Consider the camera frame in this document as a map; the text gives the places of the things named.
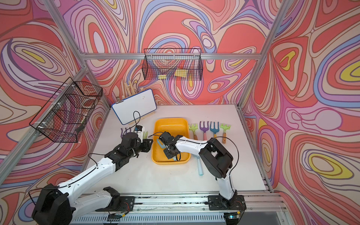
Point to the teal rake yellow handle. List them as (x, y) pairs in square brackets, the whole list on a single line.
[(214, 128)]

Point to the purple rake pink handle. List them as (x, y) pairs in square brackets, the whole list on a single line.
[(125, 131)]

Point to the wooden easel stand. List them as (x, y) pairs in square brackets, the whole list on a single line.
[(124, 90)]

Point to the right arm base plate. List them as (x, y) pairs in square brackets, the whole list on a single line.
[(219, 203)]

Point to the green rake wooden handle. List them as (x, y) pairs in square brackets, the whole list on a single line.
[(225, 127), (193, 128)]

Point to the black wire basket left wall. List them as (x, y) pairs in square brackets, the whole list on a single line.
[(65, 115)]

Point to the green fork blue handle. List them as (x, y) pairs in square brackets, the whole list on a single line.
[(161, 144)]

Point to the black wire basket back wall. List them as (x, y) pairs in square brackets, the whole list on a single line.
[(164, 61)]

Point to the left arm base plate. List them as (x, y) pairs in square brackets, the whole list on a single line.
[(119, 204)]

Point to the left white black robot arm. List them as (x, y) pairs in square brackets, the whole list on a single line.
[(62, 204)]

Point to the yellow sponge in basket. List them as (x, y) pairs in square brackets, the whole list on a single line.
[(181, 73)]

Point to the green circuit board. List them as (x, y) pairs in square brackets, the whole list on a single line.
[(116, 216)]

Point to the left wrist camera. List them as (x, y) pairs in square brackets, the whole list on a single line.
[(138, 129)]

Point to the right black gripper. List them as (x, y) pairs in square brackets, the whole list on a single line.
[(168, 155)]

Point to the light blue rake pale handle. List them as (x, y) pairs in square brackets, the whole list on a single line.
[(199, 166)]

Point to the black wire basket wall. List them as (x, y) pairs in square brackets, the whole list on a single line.
[(164, 61), (65, 115)]

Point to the yellow plastic storage tray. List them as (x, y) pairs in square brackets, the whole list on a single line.
[(175, 126)]

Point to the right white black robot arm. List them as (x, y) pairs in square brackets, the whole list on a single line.
[(217, 159)]

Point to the purple fork pink handle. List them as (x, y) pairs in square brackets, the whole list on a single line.
[(204, 127)]

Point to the blue framed whiteboard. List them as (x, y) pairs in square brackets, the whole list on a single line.
[(135, 107)]

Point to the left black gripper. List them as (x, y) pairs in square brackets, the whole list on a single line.
[(146, 146)]

